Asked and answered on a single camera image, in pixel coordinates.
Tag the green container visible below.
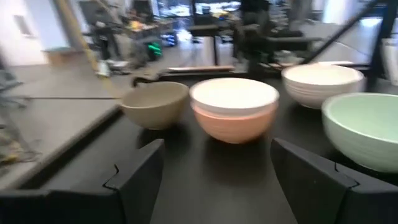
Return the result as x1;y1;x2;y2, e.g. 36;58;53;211
147;42;163;60

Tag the wooden table side board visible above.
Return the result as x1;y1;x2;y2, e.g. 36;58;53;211
166;60;355;74

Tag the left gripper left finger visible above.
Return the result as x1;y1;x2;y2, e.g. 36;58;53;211
0;138;165;224

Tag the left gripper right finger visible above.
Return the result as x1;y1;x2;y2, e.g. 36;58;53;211
271;138;398;224

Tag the white bowl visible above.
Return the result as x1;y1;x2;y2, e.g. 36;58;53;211
189;77;280;116

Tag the green bowl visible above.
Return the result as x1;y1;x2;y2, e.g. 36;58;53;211
322;92;398;174

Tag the black vertical frame post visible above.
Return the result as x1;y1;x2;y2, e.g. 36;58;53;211
366;0;398;91

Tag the beige bowl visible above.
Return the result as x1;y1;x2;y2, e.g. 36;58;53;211
119;81;190;131

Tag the pink bowl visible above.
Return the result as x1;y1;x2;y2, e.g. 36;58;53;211
191;101;279;144

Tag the white plate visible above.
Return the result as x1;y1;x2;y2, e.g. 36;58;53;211
281;63;365;110

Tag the black diagonal frame strut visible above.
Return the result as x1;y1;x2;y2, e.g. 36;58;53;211
300;0;382;66

